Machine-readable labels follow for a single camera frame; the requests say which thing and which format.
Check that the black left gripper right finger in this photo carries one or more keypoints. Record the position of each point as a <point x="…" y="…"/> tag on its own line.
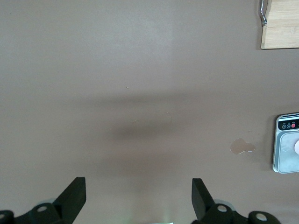
<point x="202" y="203"/>

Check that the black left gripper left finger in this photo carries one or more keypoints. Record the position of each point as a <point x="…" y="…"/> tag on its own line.
<point x="71" y="198"/>

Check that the small brown liquid puddle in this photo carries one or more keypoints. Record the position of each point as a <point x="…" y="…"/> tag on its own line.
<point x="241" y="147"/>

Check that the silver digital kitchen scale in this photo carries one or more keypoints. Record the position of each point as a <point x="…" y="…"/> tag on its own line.
<point x="286" y="161"/>

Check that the bamboo cutting board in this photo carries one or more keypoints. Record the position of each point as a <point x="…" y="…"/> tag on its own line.
<point x="282" y="28"/>

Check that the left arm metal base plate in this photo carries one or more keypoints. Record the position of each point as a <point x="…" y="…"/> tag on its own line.
<point x="162" y="222"/>

